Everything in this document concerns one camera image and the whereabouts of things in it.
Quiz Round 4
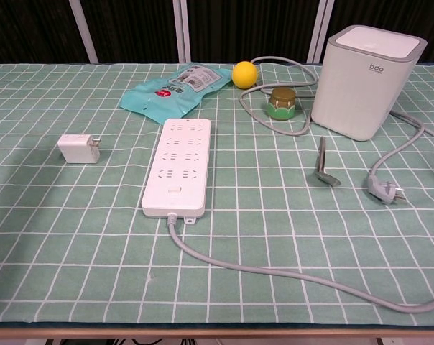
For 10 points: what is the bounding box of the black ribbed partition panel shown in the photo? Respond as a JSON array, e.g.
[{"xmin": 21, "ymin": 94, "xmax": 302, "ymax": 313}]
[
  {"xmin": 76, "ymin": 0, "xmax": 180, "ymax": 64},
  {"xmin": 326, "ymin": 0, "xmax": 434, "ymax": 65},
  {"xmin": 0, "ymin": 0, "xmax": 92, "ymax": 65},
  {"xmin": 184, "ymin": 0, "xmax": 320, "ymax": 64}
]

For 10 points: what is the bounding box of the green checked tablecloth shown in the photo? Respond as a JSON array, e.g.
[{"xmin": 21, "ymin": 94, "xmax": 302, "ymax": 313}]
[{"xmin": 0, "ymin": 63, "xmax": 434, "ymax": 326}]

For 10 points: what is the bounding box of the white square appliance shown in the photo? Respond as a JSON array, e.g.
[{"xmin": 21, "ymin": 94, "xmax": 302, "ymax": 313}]
[{"xmin": 310, "ymin": 24, "xmax": 428, "ymax": 142}]

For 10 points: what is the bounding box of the grey looped cable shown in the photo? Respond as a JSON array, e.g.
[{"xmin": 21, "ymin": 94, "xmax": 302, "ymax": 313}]
[{"xmin": 238, "ymin": 55, "xmax": 318, "ymax": 137}]

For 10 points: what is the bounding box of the white partition frame post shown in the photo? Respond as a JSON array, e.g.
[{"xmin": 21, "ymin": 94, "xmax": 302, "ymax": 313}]
[
  {"xmin": 172, "ymin": 0, "xmax": 188, "ymax": 63},
  {"xmin": 68, "ymin": 0, "xmax": 99, "ymax": 65},
  {"xmin": 306, "ymin": 0, "xmax": 329, "ymax": 64}
]

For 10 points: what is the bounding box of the white power strip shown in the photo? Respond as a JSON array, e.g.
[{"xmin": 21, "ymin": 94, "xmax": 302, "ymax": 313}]
[{"xmin": 141, "ymin": 117, "xmax": 213, "ymax": 224}]

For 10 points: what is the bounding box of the grey power strip cable with plug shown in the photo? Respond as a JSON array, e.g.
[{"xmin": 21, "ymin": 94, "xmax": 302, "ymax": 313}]
[{"xmin": 165, "ymin": 109, "xmax": 434, "ymax": 314}]

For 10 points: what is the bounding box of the teal snack bag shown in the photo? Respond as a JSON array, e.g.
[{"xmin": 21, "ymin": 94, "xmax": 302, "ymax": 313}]
[{"xmin": 118, "ymin": 63, "xmax": 233, "ymax": 125}]

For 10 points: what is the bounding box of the yellow ball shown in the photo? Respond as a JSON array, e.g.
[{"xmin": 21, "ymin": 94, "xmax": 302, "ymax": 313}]
[{"xmin": 231, "ymin": 60, "xmax": 259, "ymax": 90}]

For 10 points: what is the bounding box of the green jar with gold lid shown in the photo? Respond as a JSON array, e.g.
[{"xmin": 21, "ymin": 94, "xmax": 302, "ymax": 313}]
[{"xmin": 267, "ymin": 88, "xmax": 297, "ymax": 120}]

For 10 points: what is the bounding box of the grey metal angled tool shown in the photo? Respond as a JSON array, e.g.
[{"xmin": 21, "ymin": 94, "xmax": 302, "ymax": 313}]
[{"xmin": 313, "ymin": 136, "xmax": 342, "ymax": 188}]

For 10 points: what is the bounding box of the white charger adapter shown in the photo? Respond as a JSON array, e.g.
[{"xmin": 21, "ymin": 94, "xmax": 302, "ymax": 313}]
[{"xmin": 57, "ymin": 132, "xmax": 103, "ymax": 165}]

